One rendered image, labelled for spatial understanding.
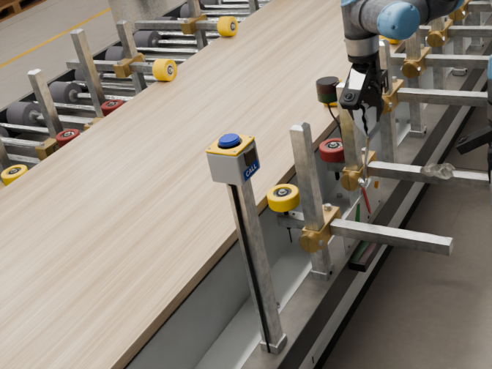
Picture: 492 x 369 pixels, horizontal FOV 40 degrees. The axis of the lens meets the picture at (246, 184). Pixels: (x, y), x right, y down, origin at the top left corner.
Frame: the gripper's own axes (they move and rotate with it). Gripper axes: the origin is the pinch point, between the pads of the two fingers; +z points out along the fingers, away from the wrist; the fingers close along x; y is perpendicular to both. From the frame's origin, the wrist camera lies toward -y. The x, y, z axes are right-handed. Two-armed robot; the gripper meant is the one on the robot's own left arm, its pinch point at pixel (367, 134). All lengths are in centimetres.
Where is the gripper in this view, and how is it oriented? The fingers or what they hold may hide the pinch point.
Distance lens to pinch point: 163.8
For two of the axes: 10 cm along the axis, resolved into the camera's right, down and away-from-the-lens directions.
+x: -8.5, -1.3, 5.1
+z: 1.8, 8.4, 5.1
